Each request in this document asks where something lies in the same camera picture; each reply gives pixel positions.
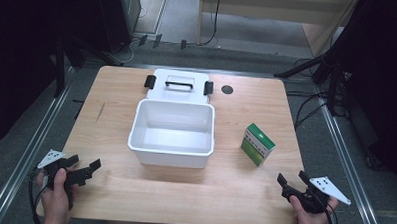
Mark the light wooden frame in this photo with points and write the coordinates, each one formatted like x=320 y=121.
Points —
x=276 y=8

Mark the green and white carton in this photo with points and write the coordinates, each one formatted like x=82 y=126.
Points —
x=257 y=145

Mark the white plastic storage box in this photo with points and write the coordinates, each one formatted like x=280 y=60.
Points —
x=172 y=137

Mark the black cabinet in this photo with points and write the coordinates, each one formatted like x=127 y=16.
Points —
x=116 y=19

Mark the person's left hand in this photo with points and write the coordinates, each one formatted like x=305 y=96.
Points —
x=55 y=203

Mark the person's right hand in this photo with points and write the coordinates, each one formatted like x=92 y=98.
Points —
x=311 y=222

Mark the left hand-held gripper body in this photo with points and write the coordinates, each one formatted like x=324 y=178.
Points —
x=74 y=177

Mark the black tripod stand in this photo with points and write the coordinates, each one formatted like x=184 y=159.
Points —
x=321 y=69

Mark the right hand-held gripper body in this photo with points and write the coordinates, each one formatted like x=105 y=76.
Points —
x=308 y=197

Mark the metal floor rail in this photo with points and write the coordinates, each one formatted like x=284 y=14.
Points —
x=348 y=164
x=25 y=152

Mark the black round table grommet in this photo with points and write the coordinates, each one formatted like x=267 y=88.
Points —
x=227 y=89

